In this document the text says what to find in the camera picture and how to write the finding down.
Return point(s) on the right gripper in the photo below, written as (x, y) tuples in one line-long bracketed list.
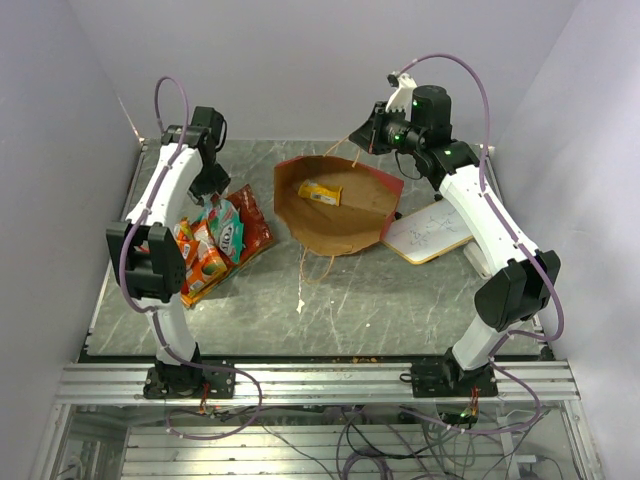
[(369, 136)]

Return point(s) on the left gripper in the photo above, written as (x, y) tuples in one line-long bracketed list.
[(219, 182)]

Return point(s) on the teal snack packet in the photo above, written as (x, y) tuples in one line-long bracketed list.
[(225, 226)]

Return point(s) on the yellow snack packet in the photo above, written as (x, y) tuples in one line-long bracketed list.
[(325, 194)]

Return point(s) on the red doritos bag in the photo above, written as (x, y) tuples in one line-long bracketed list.
[(257, 235)]

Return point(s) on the red paper bag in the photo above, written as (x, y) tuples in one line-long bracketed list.
[(370, 199)]

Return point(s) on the orange cheetos snack bag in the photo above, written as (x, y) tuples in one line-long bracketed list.
[(204, 263)]

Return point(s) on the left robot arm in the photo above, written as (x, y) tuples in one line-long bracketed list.
[(146, 259)]

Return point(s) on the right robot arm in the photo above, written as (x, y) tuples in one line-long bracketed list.
[(416, 121)]

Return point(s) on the small whiteboard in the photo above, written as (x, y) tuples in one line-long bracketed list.
[(428, 233)]

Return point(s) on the white whiteboard stand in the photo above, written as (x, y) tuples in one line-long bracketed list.
[(477, 259)]

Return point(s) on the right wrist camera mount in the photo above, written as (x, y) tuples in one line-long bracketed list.
[(401, 98)]

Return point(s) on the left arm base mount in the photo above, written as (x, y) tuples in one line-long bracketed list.
[(165, 381)]

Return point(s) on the aluminium rail frame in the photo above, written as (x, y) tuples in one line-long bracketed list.
[(121, 385)]

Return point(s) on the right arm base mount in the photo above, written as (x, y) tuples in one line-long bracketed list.
[(441, 377)]

